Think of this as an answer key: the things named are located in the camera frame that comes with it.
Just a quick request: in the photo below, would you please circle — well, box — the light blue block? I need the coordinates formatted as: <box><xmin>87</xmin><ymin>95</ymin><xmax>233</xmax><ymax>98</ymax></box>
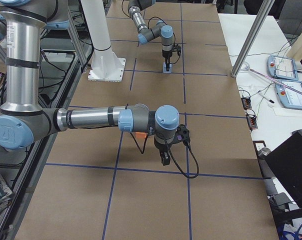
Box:
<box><xmin>162</xmin><ymin>62</ymin><xmax>172</xmax><ymax>74</ymax></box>

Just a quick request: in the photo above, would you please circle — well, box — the orange block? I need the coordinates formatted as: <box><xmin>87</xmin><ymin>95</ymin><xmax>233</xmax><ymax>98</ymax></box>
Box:
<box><xmin>135</xmin><ymin>132</ymin><xmax>148</xmax><ymax>139</ymax></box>

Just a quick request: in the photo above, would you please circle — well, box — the metal grabber stick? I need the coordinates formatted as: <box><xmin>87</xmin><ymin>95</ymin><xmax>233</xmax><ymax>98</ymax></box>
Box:
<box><xmin>243</xmin><ymin>66</ymin><xmax>302</xmax><ymax>95</ymax></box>

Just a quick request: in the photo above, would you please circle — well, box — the upper orange connector box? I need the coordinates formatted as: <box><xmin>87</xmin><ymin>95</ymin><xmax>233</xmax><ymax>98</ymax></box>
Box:
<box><xmin>241</xmin><ymin>96</ymin><xmax>252</xmax><ymax>110</ymax></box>

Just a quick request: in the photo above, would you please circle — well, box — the orange connector box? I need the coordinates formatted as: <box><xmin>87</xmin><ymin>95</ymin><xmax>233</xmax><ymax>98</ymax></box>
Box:
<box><xmin>241</xmin><ymin>96</ymin><xmax>252</xmax><ymax>110</ymax></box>
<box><xmin>245</xmin><ymin>113</ymin><xmax>258</xmax><ymax>131</ymax></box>

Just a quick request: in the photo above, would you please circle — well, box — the lower orange connector box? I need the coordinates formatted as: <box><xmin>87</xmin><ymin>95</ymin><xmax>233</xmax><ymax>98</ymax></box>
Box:
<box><xmin>245</xmin><ymin>113</ymin><xmax>258</xmax><ymax>131</ymax></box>

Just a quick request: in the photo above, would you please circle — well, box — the black marker pen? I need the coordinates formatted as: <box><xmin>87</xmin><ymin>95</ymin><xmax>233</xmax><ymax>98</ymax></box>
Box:
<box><xmin>259</xmin><ymin>92</ymin><xmax>275</xmax><ymax>104</ymax></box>

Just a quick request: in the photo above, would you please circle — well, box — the metal cup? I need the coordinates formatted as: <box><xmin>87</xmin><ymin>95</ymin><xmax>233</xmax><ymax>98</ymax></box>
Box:
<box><xmin>257</xmin><ymin>147</ymin><xmax>272</xmax><ymax>160</ymax></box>

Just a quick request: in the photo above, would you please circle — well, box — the upper teach pendant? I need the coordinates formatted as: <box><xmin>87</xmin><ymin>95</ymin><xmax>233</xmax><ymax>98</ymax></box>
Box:
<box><xmin>267</xmin><ymin>54</ymin><xmax>299</xmax><ymax>81</ymax></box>

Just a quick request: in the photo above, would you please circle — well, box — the teach pendant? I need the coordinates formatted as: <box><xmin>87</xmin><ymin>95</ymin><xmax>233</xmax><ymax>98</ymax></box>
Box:
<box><xmin>275</xmin><ymin>79</ymin><xmax>302</xmax><ymax>110</ymax></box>
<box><xmin>267</xmin><ymin>54</ymin><xmax>299</xmax><ymax>81</ymax></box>

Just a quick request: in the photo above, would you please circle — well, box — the lower teach pendant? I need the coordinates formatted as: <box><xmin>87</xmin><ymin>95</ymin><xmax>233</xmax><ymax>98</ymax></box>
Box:
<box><xmin>275</xmin><ymin>79</ymin><xmax>302</xmax><ymax>110</ymax></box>

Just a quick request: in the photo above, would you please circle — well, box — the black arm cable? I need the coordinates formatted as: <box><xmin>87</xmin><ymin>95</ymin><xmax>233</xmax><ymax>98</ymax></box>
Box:
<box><xmin>127</xmin><ymin>102</ymin><xmax>200</xmax><ymax>179</ymax></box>

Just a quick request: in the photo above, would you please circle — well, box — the white pedestal column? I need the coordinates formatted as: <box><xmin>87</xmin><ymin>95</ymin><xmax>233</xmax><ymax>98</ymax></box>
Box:
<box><xmin>82</xmin><ymin>0</ymin><xmax>126</xmax><ymax>82</ymax></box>

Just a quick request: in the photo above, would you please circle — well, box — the aluminium frame post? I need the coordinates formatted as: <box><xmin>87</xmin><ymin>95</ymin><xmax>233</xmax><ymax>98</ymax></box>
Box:
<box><xmin>231</xmin><ymin>0</ymin><xmax>275</xmax><ymax>78</ymax></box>

